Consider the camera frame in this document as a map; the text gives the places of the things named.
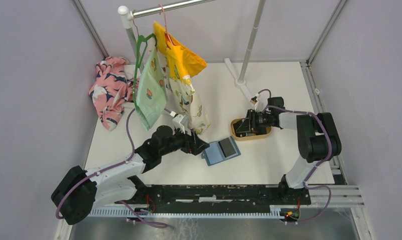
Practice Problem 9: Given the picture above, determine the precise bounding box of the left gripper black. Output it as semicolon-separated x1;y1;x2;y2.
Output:
160;124;209;157

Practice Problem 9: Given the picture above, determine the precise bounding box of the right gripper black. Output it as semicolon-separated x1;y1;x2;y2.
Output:
236;109;272;134

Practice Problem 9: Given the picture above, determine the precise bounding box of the tan oval card tray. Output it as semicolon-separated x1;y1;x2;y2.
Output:
230;118;272;141

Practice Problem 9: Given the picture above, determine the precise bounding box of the blue leather card holder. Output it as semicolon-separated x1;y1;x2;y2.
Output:
201;136;241;166

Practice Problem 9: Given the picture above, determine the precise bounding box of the grey card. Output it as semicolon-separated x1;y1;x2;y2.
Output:
218;137;238;159

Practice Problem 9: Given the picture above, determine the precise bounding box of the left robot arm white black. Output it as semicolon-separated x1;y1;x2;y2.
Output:
51;125;210;225

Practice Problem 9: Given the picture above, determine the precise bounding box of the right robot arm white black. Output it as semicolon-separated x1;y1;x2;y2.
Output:
230;96;342;204

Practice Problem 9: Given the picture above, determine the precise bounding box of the cream printed garment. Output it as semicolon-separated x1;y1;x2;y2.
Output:
158;51;211;135

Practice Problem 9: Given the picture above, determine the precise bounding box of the mint green printed cloth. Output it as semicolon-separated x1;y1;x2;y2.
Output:
135;53;168;131

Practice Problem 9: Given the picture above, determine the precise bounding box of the yellow garment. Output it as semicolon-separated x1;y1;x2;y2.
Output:
153;22;207;85

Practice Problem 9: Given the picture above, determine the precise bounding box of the pink patterned garment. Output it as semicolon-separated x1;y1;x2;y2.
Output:
89;56;134;131

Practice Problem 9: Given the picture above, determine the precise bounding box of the green clothes hanger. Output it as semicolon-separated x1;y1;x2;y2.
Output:
133;33;157;105

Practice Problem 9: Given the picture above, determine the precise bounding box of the pink clothes hanger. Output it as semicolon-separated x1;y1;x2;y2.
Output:
159;3;174;46

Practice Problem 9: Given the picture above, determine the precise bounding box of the white metal clothes rack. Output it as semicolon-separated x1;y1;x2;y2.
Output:
118;0;267;112

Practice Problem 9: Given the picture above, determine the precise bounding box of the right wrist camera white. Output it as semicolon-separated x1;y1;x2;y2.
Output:
250;93;259;106

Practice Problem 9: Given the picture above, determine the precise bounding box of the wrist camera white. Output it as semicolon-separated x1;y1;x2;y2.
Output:
250;93;259;106
172;114;188;134

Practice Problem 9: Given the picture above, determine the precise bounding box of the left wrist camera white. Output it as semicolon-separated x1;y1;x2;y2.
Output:
172;114;188;134

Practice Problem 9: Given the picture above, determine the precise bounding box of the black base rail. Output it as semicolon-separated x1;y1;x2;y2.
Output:
127;184;311;214

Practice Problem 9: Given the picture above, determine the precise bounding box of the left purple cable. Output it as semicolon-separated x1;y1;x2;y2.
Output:
55;107;177;229

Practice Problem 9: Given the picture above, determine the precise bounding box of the white slotted cable duct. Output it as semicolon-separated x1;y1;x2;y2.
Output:
88;205;287;220

